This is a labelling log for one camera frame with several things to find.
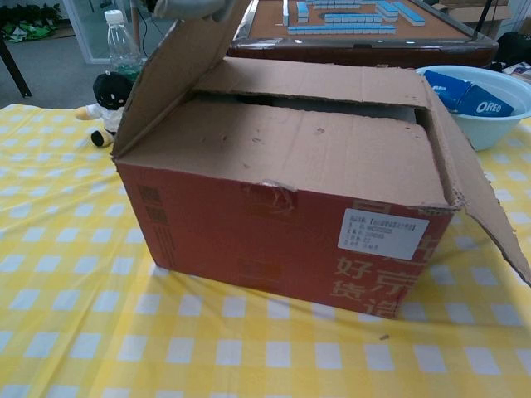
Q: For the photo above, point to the green black bag pile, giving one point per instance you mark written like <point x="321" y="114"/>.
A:
<point x="25" y="31"/>

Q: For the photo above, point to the red cardboard box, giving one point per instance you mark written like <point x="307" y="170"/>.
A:
<point x="290" y="232"/>

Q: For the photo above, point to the clear plastic water bottle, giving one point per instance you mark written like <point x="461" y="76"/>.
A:
<point x="122" y="45"/>

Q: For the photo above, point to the light blue plastic basin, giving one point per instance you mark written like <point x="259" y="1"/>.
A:
<point x="489" y="132"/>

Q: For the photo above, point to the blue Oreo package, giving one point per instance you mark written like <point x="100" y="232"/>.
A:
<point x="485" y="103"/>

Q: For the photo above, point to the wooden pole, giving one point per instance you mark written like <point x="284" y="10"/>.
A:
<point x="134" y="25"/>

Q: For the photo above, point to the thin black pole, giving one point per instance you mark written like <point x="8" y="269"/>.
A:
<point x="481" y="18"/>

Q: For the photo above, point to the black headed plush doll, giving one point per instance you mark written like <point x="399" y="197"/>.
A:
<point x="110" y="95"/>

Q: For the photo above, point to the yellow white checkered tablecloth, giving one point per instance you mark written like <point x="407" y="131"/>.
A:
<point x="83" y="290"/>

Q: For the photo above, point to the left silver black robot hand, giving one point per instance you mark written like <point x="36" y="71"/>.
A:
<point x="186" y="7"/>

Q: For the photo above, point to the black table leg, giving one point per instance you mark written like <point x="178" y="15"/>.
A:
<point x="13" y="70"/>

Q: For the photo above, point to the brown mahjong table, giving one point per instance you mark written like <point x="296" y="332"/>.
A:
<point x="373" y="51"/>

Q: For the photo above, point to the mahjong tile row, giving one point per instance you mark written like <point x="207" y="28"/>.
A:
<point x="303" y="12"/>
<point x="352" y="18"/>
<point x="340" y="29"/>
<point x="340" y="4"/>
<point x="404" y="11"/>

